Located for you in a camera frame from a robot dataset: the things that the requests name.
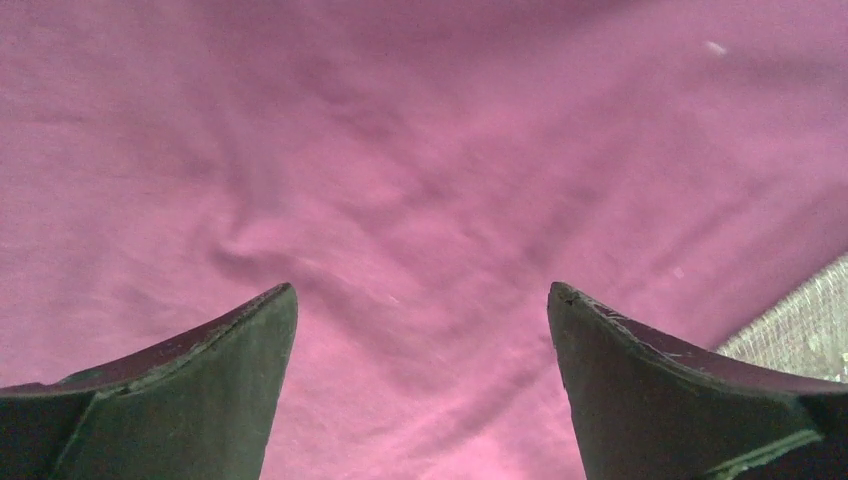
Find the steel instrument tray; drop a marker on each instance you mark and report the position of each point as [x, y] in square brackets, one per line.
[804, 334]

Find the maroon surgical wrap cloth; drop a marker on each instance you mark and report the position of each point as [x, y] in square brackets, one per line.
[421, 172]

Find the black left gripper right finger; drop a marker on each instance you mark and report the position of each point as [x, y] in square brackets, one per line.
[647, 405]

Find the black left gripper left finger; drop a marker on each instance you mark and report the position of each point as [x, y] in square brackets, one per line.
[199, 405]

